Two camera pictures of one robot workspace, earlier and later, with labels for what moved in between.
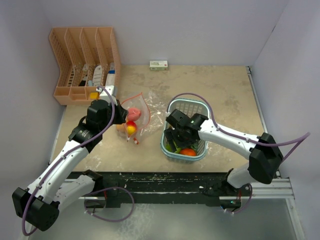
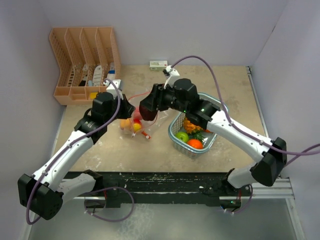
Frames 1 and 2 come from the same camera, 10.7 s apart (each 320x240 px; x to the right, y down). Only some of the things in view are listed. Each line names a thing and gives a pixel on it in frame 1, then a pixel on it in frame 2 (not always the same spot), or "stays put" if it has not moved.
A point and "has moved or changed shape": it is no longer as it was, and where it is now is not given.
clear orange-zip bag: (139, 102) has moved or changed shape
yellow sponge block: (94, 95) stays put
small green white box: (158, 65) stays put
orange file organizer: (77, 51) stays put
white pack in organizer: (97, 76) stays put
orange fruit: (188, 152) -> (195, 143)
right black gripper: (171, 134) -> (156, 97)
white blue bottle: (111, 75) stays put
